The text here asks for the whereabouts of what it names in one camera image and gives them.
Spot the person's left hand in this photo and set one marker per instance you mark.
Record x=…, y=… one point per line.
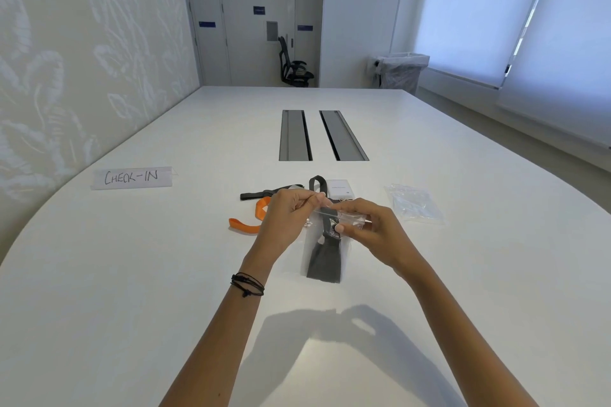
x=279, y=223

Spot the person's right hand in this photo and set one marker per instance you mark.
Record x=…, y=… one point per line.
x=382, y=237

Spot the person's right thumb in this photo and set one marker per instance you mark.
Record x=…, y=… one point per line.
x=351, y=231

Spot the person's left thumb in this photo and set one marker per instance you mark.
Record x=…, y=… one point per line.
x=312, y=208

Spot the clear plastic zip bag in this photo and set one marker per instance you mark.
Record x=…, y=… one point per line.
x=351, y=217

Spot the person's left forearm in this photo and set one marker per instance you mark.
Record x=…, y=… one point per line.
x=219, y=335

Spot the person's right forearm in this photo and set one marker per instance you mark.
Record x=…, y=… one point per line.
x=463, y=340

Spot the pile of clear plastic bags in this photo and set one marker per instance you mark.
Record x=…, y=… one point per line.
x=414, y=204

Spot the black office chair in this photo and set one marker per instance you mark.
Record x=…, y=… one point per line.
x=292, y=65

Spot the bin with clear liner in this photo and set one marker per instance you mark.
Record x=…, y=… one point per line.
x=401, y=73

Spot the white handwritten paper sign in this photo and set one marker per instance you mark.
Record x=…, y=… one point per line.
x=131, y=177

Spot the blue door sign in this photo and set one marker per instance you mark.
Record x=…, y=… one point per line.
x=258, y=11

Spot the white roller window blind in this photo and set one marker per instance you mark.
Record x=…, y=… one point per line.
x=568, y=49
x=472, y=11

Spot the blue wall sign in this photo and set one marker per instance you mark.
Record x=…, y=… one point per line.
x=207, y=23
x=305, y=28

